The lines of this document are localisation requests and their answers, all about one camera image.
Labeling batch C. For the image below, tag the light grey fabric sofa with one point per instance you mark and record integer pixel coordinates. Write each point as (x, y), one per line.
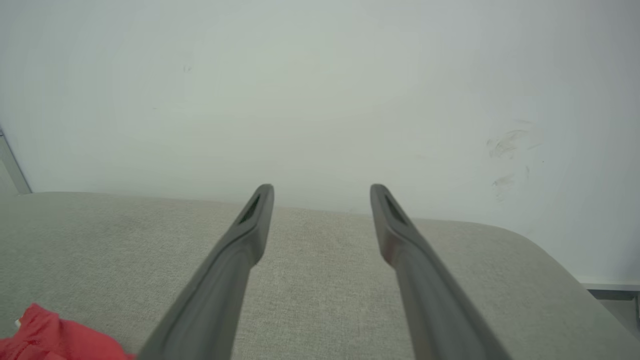
(325, 275)

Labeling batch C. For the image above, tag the grey wall skirting board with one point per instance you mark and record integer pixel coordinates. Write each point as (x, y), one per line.
(612, 291)

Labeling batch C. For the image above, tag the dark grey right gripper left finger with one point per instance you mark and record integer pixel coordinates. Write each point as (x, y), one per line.
(210, 310)

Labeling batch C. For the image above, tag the red garment with white trim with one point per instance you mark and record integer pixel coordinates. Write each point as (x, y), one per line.
(55, 337)

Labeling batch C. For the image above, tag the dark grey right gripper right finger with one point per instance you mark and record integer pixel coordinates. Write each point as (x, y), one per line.
(440, 315)

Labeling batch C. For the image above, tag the grey wall trim strip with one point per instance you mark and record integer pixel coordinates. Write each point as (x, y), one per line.
(14, 167)

